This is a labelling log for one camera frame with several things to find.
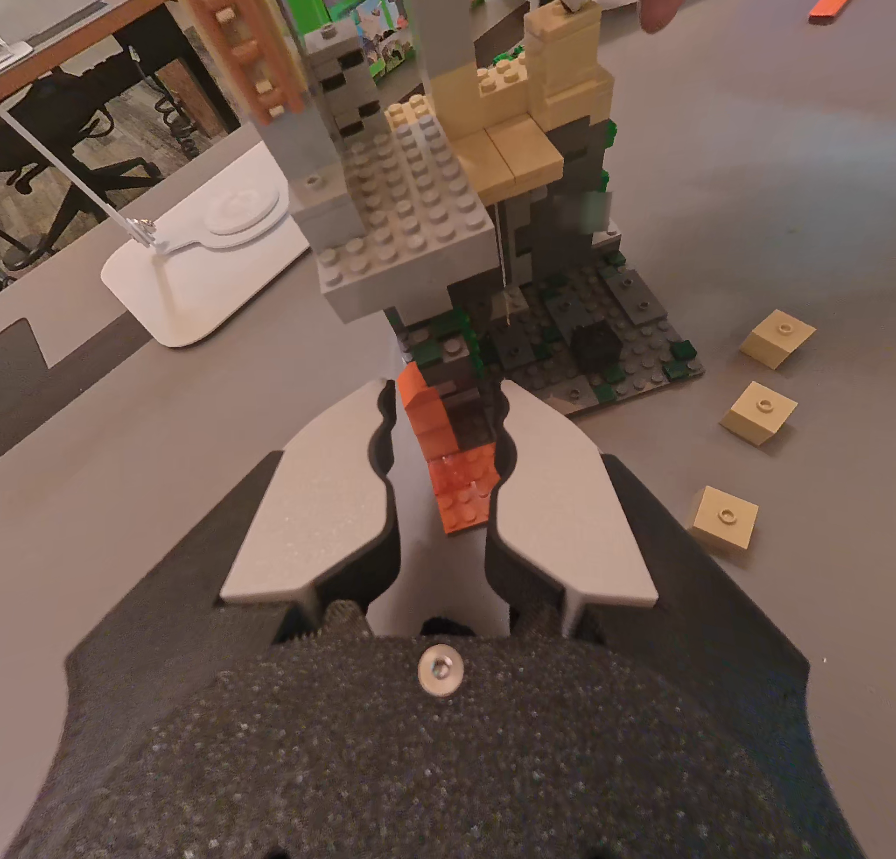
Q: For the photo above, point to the tan toy brick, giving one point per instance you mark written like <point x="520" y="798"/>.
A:
<point x="759" y="412"/>
<point x="777" y="337"/>
<point x="724" y="516"/>

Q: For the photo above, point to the black office chair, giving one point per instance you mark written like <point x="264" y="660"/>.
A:
<point x="56" y="110"/>

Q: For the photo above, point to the grey desk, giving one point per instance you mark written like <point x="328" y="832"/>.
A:
<point x="770" y="173"/>

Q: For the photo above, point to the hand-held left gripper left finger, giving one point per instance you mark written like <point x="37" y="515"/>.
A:
<point x="315" y="509"/>

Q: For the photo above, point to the white book stand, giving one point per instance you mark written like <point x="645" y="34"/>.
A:
<point x="175" y="292"/>

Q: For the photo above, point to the toy brick building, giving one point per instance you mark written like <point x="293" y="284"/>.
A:
<point x="420" y="201"/>

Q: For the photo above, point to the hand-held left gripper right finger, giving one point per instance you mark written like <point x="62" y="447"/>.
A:
<point x="567" y="516"/>

